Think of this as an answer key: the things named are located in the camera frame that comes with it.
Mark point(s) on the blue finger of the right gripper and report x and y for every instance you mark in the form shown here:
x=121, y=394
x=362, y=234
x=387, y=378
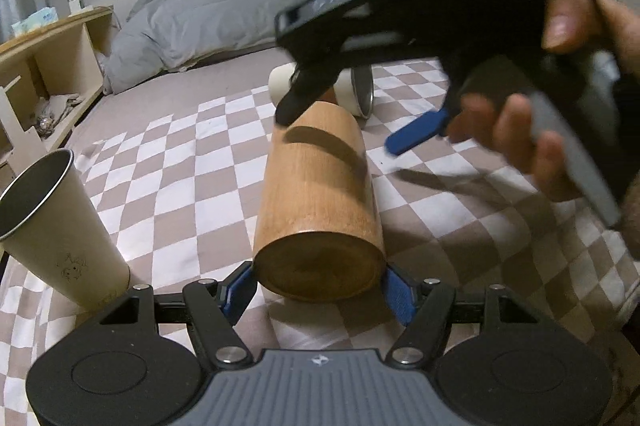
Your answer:
x=425, y=127

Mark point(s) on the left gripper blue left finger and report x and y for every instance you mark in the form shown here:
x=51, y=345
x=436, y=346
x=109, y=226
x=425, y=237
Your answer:
x=212, y=310

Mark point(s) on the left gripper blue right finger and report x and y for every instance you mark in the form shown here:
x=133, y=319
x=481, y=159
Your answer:
x=422, y=308

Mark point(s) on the brown wooden cup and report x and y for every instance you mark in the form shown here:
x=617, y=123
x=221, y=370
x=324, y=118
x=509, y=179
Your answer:
x=318, y=236

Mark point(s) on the white and rust ceramic cup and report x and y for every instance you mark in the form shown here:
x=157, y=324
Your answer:
x=353, y=90

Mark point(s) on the person's right hand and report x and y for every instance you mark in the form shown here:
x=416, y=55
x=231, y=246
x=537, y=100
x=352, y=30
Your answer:
x=570, y=24

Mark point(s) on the brown white checkered cloth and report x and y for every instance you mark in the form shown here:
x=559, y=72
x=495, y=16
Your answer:
x=193, y=193

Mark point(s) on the cream metal tumbler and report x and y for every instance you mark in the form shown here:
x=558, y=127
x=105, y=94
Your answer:
x=50, y=226

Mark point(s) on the grey duvet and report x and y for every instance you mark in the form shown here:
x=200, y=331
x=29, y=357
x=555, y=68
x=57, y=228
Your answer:
x=162, y=36

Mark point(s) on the light wooden shelf unit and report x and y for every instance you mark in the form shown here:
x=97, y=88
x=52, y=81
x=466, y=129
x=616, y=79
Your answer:
x=60, y=59

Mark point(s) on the tissue pack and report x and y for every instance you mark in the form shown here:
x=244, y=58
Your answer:
x=39, y=19

